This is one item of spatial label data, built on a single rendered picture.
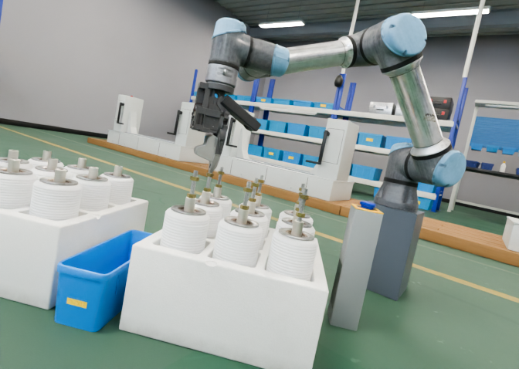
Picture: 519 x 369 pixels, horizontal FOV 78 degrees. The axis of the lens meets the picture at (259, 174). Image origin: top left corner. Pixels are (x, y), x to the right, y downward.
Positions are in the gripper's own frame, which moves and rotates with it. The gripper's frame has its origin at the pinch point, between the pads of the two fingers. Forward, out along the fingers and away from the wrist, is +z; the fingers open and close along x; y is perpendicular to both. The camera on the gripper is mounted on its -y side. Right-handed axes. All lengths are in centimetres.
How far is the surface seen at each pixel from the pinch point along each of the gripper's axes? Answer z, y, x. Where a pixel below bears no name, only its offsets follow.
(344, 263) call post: 17.7, -34.7, 12.9
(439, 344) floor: 34, -62, 22
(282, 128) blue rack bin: -53, -220, -497
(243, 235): 10.6, -4.1, 20.5
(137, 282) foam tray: 23.7, 14.0, 15.2
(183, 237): 13.7, 6.8, 15.3
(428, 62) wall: -300, -613, -586
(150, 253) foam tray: 17.3, 12.7, 15.9
